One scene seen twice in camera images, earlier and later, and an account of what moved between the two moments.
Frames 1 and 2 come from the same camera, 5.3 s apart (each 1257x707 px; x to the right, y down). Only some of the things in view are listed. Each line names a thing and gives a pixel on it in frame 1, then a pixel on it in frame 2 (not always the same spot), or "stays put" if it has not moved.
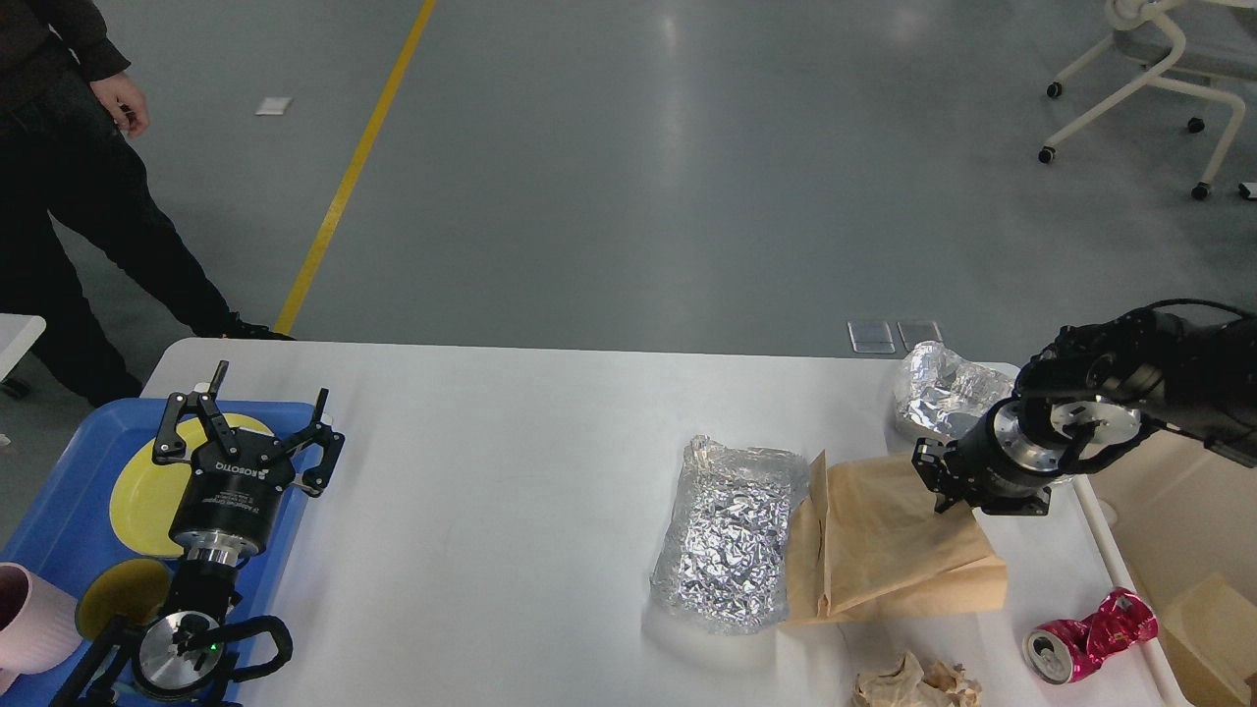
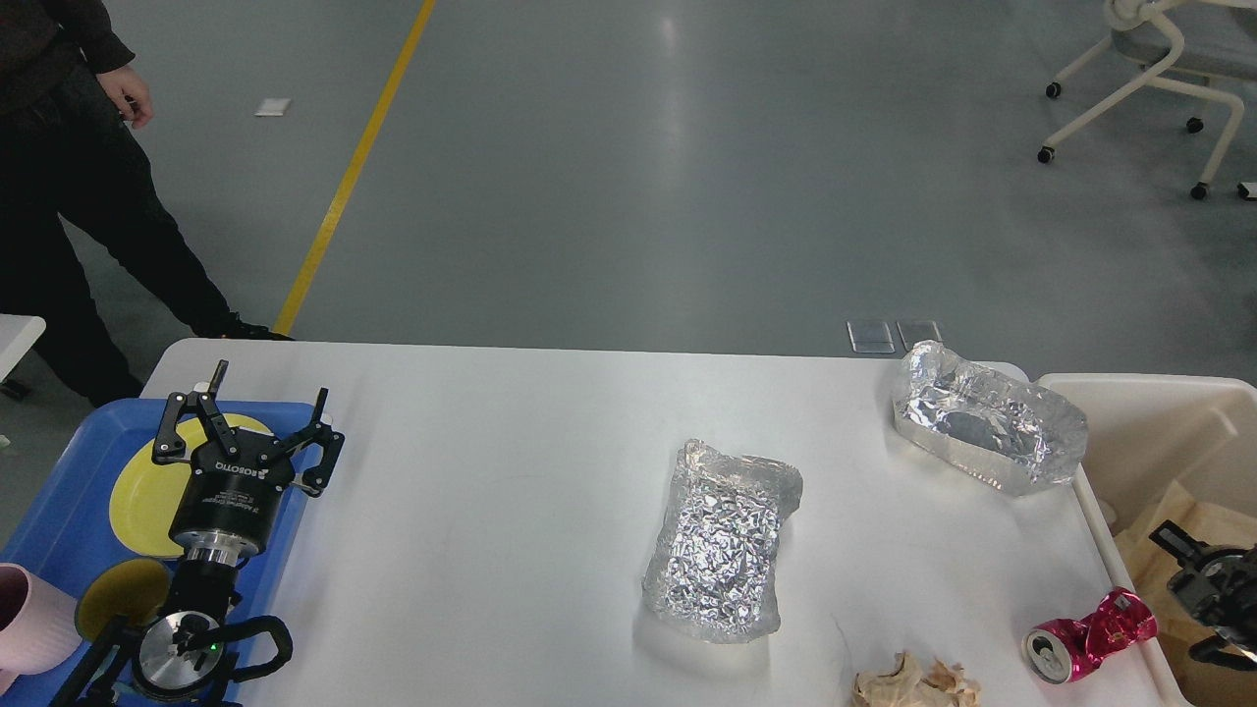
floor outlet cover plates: [871, 337] stays put
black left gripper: [225, 504] stays put
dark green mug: [138, 587] stays put
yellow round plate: [149, 496] stays put
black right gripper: [999, 460] → [1222, 589]
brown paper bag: [867, 543] → [1149, 567]
